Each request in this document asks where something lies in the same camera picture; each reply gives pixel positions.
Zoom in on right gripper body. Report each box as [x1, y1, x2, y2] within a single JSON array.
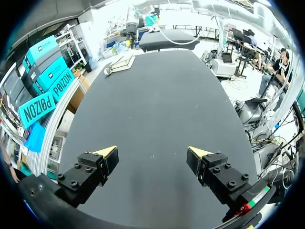
[[120, 23, 139, 40]]

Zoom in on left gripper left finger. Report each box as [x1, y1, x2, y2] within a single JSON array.
[[57, 146, 120, 205]]

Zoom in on person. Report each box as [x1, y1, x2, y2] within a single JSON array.
[[0, 143, 27, 184], [246, 28, 259, 48], [258, 47, 294, 99]]

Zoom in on white cable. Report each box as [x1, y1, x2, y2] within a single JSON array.
[[147, 14, 201, 45]]

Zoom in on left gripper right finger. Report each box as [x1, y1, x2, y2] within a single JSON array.
[[186, 146, 251, 205]]

